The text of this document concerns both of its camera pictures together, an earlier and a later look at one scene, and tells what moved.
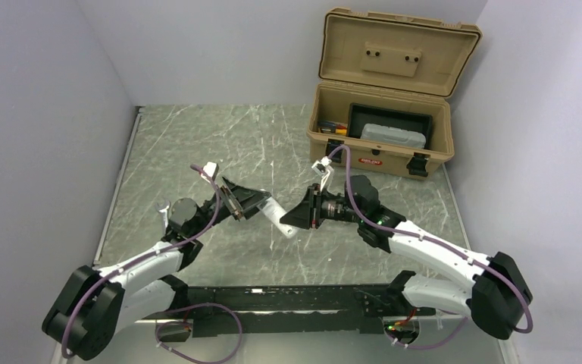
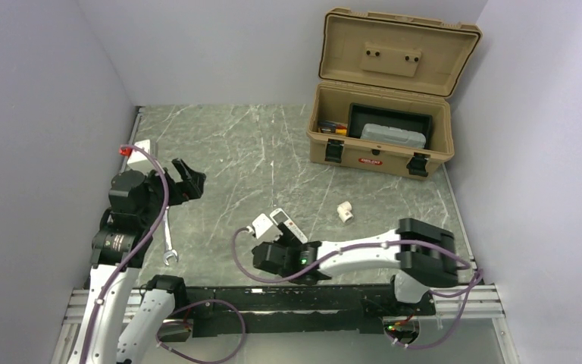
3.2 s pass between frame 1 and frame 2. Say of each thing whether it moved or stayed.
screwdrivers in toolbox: stayed
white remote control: moved
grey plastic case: stayed
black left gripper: moved
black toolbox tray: stayed
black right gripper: moved
